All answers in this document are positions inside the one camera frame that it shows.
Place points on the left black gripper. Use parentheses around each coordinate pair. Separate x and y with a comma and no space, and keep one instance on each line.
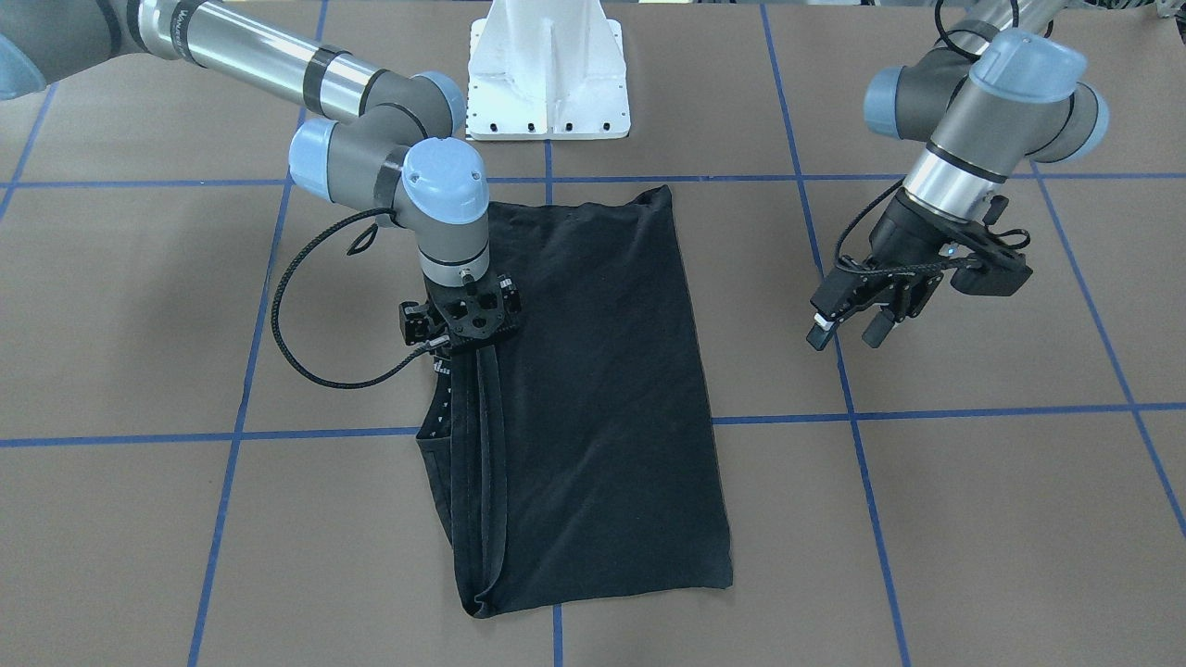
(902,233)

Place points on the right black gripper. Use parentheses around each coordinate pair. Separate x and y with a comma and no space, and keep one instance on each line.
(411,320)

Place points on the black graphic t-shirt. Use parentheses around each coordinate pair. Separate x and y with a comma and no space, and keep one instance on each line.
(576,459)

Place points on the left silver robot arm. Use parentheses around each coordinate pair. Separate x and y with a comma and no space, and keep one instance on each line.
(993,92)

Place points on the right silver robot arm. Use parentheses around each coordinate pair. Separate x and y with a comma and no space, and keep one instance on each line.
(375,140)

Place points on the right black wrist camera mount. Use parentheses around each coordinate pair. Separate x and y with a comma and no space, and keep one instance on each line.
(477,314)

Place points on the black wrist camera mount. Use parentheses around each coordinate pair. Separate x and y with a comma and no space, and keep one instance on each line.
(477,314)
(995,265)

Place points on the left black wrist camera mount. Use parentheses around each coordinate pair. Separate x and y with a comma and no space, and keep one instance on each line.
(995,265)

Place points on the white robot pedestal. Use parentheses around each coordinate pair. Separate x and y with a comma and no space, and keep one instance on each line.
(547,70)

